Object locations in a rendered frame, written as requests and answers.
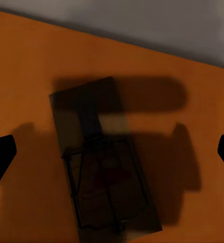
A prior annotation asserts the mousetrap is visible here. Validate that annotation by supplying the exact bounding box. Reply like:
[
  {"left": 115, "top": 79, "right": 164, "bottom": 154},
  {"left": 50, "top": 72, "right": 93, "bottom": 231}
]
[{"left": 48, "top": 76, "right": 163, "bottom": 243}]

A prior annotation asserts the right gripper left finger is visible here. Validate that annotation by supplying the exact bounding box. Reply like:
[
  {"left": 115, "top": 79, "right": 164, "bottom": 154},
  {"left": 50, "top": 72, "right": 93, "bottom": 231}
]
[{"left": 0, "top": 135, "right": 17, "bottom": 180}]

